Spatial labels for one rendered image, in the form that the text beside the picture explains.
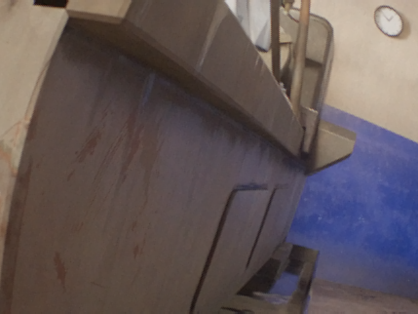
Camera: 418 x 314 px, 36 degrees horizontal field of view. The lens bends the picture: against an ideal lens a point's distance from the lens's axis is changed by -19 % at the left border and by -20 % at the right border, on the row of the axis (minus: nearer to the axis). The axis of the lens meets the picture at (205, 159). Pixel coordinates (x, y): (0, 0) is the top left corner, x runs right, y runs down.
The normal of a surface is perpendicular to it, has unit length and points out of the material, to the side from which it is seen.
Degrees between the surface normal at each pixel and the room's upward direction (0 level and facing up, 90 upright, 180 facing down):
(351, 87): 90
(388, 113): 90
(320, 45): 90
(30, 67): 90
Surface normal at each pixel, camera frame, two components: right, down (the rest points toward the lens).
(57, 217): 0.94, 0.30
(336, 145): -0.17, -0.04
